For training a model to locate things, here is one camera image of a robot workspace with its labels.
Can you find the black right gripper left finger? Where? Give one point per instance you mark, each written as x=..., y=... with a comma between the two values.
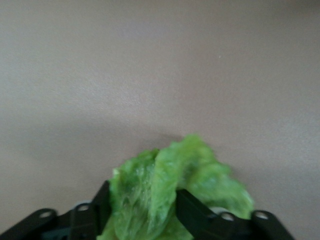
x=75, y=220

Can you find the green lettuce leaf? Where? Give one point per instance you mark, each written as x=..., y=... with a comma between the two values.
x=155, y=190

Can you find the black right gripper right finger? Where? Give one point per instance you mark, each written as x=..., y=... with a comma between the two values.
x=212, y=227

